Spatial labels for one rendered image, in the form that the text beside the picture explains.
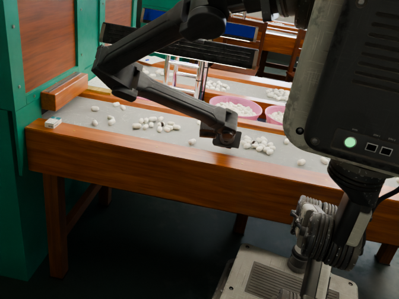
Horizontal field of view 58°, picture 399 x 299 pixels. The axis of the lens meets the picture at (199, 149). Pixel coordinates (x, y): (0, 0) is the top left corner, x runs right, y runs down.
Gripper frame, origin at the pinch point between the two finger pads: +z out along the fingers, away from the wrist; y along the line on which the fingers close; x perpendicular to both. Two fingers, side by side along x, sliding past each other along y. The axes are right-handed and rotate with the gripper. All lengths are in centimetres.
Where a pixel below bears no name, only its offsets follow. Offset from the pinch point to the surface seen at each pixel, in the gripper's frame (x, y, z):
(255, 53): -33.4, -4.6, -13.1
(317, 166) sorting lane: 2.3, -36.6, 0.6
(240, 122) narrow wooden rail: -14.4, -4.1, 16.3
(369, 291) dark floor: 49, -86, 61
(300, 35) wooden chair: -166, -49, 189
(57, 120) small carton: 7, 63, -14
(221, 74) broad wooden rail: -59, 12, 70
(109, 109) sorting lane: -8, 54, 11
